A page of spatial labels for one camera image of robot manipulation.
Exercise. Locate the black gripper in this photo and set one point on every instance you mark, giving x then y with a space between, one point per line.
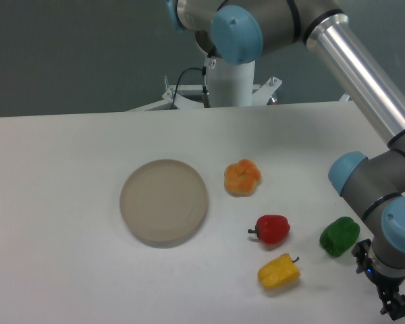
387 277

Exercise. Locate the red toy bell pepper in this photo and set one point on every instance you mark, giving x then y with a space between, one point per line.
271 229

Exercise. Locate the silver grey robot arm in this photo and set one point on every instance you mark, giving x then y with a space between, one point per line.
241 31

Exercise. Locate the green toy bell pepper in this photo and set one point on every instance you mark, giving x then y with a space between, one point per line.
339 236

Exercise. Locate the yellow toy bell pepper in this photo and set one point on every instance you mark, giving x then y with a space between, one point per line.
279 272

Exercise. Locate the orange toy bread roll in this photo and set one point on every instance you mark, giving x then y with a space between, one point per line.
242 178

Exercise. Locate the beige round plate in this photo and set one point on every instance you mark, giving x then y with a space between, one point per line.
164 202

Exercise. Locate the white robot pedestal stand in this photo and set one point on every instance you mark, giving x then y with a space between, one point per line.
215 84

